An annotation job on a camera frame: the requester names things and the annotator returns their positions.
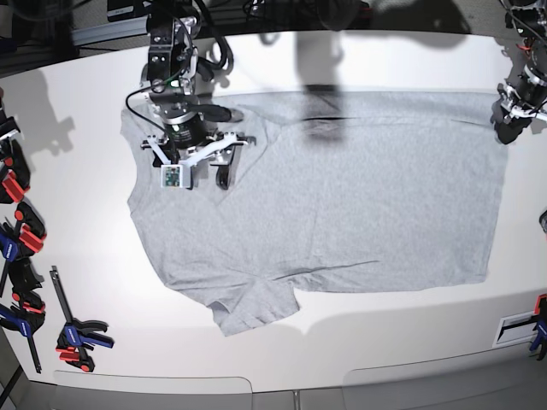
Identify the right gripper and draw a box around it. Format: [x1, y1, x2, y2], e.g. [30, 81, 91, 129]
[140, 108, 256, 190]

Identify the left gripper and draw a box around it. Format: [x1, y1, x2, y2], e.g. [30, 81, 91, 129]
[493, 63, 547, 145]

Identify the grey T-shirt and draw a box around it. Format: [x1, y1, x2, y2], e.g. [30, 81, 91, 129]
[121, 91, 508, 336]

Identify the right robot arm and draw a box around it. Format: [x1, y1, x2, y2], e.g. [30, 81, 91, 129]
[140, 1, 250, 190]

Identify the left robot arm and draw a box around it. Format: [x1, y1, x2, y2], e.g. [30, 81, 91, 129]
[495, 1, 546, 145]

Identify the dark object right edge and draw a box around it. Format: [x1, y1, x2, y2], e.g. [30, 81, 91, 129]
[538, 210, 547, 234]

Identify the right edge blue clamp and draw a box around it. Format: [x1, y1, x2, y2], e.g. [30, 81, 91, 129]
[529, 294, 547, 361]

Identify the white label sticker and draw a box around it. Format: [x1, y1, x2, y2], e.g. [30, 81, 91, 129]
[492, 312, 536, 349]

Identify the upper black-red clamp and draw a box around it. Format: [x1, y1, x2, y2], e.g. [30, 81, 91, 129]
[1, 102, 31, 204]

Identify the middle blue-red clamp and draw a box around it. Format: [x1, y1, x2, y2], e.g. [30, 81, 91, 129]
[1, 201, 47, 304]

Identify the blue-red clamp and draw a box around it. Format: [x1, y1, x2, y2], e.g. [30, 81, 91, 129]
[1, 201, 47, 304]
[1, 258, 45, 374]

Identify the bar clamp on table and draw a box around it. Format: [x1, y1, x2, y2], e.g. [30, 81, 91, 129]
[50, 266, 115, 372]

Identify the lower blue-red clamp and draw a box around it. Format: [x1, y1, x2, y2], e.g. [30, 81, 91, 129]
[1, 258, 45, 374]

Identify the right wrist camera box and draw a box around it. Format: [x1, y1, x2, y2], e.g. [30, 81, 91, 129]
[161, 164, 193, 190]

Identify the aluminium rail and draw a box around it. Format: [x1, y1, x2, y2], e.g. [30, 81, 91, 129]
[72, 16, 147, 45]

